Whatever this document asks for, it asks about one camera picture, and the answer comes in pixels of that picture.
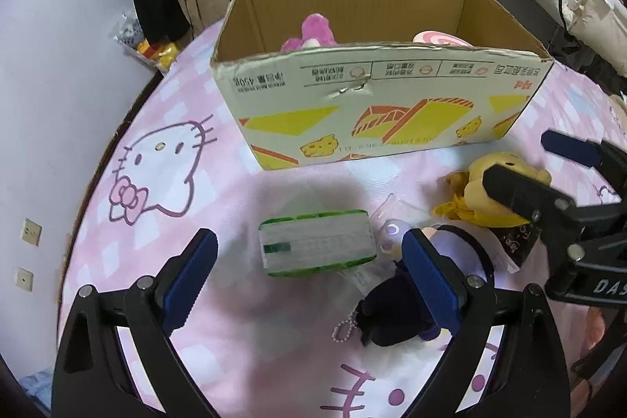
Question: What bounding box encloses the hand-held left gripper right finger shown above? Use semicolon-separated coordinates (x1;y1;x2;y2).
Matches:
402;227;571;418

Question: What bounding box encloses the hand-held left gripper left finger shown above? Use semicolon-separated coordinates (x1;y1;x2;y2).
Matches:
51;228;221;418

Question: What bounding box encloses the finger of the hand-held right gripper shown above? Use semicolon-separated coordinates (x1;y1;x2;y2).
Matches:
541;129;627;203
481;164;627;273

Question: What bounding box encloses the yellow bear plush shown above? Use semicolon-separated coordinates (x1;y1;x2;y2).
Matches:
433;154;553;229

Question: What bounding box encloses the dark plush doll pale hair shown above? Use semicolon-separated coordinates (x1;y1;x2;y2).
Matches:
332;223;497;347

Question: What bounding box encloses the clear bag with purple toy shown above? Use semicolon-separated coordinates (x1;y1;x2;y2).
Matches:
370;193;432;259

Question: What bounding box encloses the green tissue pack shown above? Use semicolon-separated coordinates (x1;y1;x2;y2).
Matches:
258;209;379;278

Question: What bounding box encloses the printed cardboard box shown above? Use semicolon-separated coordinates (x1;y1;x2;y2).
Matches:
210;0;555;171

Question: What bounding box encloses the dark printed packet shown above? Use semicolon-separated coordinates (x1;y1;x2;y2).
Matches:
494;222;542;275

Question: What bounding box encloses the pink cat printed blanket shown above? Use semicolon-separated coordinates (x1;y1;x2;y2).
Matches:
58;21;627;418

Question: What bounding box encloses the pink swirl plush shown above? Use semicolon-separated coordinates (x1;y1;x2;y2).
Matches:
412;31;471;47

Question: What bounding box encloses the blue fleece cloth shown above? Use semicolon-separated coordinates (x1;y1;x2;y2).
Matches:
20;366;54;414

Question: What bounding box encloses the plastic bag of toys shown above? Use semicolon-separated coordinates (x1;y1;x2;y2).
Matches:
114;9;179;73

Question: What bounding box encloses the pink plush toy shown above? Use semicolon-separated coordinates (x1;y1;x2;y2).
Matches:
280;14;339;52

